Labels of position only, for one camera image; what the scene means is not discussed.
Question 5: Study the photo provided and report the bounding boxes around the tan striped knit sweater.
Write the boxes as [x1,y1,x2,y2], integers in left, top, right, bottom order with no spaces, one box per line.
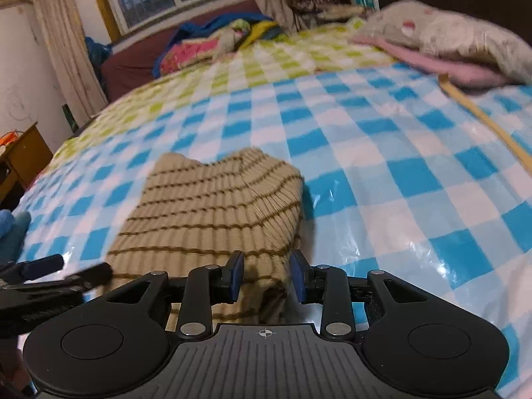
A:
[103,148,304,324]

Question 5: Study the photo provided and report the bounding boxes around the teal folded garment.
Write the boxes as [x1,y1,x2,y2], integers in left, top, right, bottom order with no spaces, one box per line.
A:
[0,211,32,264]

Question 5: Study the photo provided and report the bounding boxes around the blue folded garment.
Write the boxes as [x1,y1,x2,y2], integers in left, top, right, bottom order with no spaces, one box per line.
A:
[0,210,14,238]

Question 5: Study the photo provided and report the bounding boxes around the wooden bedside cabinet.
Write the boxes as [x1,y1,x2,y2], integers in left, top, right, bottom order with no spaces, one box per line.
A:
[1,123,52,211]

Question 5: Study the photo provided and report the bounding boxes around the blue checkered bed sheet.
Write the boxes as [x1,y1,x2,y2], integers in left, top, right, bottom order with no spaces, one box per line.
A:
[19,65,531,398]

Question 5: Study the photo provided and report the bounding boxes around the maroon sofa bed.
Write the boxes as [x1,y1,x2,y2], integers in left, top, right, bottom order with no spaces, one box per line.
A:
[100,0,261,103]

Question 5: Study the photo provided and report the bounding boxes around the green checkered bed sheet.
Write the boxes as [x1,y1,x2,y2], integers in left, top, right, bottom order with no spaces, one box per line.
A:
[46,18,394,172]

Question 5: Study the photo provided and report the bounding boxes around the colourful pile of bedding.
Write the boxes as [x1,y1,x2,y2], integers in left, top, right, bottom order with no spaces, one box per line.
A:
[152,13,288,78]

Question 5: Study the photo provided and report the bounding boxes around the pink pillow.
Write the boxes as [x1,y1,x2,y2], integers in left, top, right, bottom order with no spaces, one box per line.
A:
[349,34,514,89]

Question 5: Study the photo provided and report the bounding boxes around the beige curtain left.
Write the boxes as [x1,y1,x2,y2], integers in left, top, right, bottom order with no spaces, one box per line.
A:
[32,0,107,125]

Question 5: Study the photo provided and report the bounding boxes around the tan strap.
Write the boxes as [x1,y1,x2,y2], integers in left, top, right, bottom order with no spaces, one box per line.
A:
[438,73,532,176]

